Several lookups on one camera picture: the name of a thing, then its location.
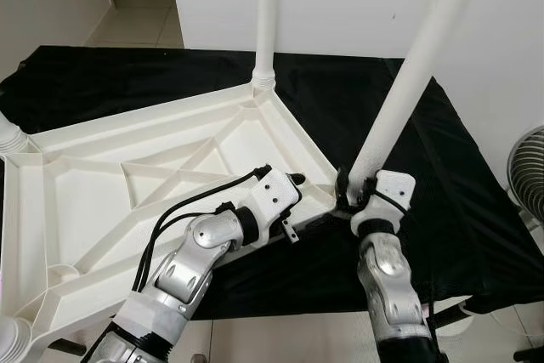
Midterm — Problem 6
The white plastic table top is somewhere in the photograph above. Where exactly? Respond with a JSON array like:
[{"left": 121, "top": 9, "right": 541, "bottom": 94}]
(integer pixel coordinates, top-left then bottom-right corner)
[{"left": 0, "top": 81, "right": 358, "bottom": 343}]

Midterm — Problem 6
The black tablecloth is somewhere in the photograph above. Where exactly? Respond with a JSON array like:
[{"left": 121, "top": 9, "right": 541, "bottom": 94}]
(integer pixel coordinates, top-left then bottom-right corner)
[{"left": 0, "top": 44, "right": 544, "bottom": 320}]

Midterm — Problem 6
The white floor fan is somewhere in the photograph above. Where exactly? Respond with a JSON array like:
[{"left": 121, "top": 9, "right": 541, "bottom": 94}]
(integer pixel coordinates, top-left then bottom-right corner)
[{"left": 507, "top": 125, "right": 544, "bottom": 228}]

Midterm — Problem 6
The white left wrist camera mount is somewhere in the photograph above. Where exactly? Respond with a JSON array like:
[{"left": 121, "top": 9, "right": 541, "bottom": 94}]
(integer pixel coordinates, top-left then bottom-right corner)
[{"left": 238, "top": 167, "right": 303, "bottom": 245}]

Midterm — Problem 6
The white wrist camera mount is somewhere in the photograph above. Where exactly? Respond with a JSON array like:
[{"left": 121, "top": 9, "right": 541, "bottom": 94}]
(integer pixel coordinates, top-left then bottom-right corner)
[
  {"left": 350, "top": 170, "right": 417, "bottom": 235},
  {"left": 238, "top": 167, "right": 303, "bottom": 245}
]

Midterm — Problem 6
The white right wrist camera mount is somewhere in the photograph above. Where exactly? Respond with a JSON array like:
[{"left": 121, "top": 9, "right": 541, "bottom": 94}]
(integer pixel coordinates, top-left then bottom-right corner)
[{"left": 350, "top": 170, "right": 417, "bottom": 235}]

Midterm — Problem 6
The black table frame leg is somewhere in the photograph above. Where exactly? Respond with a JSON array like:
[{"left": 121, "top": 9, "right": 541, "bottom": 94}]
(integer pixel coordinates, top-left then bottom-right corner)
[
  {"left": 429, "top": 302, "right": 477, "bottom": 330},
  {"left": 47, "top": 337, "right": 90, "bottom": 357}
]

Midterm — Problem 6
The round extension cord reel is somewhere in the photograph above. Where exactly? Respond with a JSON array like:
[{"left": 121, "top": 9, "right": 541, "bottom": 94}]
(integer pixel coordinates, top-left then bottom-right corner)
[{"left": 433, "top": 295, "right": 494, "bottom": 338}]

